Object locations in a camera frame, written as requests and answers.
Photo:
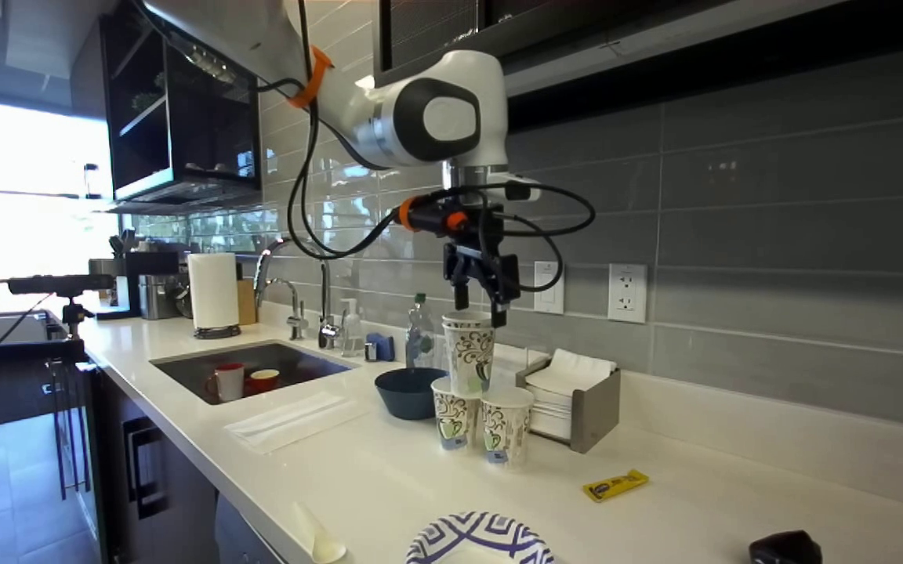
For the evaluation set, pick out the blue sponge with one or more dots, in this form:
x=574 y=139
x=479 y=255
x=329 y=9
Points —
x=376 y=347

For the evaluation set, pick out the small black object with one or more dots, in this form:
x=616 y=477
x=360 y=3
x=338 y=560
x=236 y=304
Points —
x=784 y=551

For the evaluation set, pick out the blue white paper plate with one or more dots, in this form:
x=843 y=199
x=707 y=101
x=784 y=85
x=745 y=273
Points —
x=479 y=537

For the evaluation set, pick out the clear plastic bottle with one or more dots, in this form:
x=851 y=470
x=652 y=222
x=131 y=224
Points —
x=421 y=337

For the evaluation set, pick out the white light switch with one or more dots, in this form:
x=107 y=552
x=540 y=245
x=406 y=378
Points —
x=550 y=295

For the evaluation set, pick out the camera on tripod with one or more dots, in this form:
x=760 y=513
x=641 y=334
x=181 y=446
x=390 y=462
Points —
x=66 y=290

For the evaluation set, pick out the black upper cabinet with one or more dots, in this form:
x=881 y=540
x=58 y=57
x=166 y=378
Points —
x=581 y=57

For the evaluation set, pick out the dark blue bowl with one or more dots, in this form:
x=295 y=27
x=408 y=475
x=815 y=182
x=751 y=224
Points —
x=408 y=392

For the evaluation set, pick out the chrome kitchen faucet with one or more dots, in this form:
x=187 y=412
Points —
x=295 y=321

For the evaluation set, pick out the paper towel roll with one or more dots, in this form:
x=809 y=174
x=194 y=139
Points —
x=213 y=295

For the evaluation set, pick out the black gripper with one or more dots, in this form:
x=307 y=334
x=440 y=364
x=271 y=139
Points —
x=470 y=251

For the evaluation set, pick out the white power outlet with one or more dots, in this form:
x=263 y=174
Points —
x=627 y=292

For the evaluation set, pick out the paper cup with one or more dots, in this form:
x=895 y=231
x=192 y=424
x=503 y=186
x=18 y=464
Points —
x=468 y=350
x=457 y=414
x=507 y=424

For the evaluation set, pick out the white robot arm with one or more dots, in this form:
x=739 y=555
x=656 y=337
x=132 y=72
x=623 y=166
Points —
x=453 y=113

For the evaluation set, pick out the napkin holder with napkins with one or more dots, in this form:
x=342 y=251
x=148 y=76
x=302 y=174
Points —
x=574 y=398

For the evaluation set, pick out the yellow packet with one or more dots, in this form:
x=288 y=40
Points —
x=616 y=487

